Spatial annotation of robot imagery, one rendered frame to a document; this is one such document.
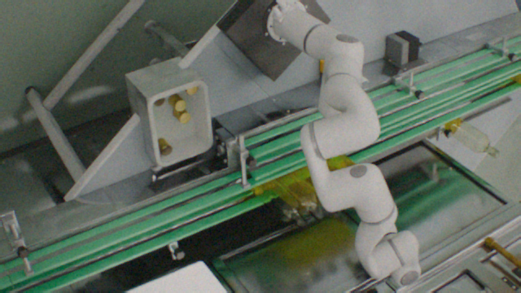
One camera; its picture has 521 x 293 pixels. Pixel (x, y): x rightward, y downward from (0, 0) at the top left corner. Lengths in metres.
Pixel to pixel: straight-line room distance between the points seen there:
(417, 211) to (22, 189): 1.32
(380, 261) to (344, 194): 0.25
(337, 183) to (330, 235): 0.56
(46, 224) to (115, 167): 0.26
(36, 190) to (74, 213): 0.50
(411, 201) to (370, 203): 0.73
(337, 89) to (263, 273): 0.63
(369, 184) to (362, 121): 0.13
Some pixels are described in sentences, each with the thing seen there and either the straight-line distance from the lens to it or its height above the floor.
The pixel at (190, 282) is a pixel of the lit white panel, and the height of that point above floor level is 1.05.
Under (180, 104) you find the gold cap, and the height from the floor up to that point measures 0.81.
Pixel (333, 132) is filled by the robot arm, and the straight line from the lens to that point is 1.41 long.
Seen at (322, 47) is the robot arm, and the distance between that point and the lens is 1.68.
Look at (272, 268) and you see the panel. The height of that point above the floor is 1.13.
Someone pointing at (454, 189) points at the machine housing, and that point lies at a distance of 2.22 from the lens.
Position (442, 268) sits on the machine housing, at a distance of 1.92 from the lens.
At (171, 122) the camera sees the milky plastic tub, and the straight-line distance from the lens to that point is 1.89.
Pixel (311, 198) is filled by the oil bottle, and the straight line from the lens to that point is 1.86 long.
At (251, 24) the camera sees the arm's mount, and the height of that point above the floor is 0.81.
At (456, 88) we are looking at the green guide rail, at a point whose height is 0.94.
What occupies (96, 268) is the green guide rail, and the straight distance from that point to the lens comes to 1.81.
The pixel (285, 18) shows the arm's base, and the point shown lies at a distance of 1.82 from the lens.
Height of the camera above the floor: 2.26
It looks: 45 degrees down
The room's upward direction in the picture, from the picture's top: 132 degrees clockwise
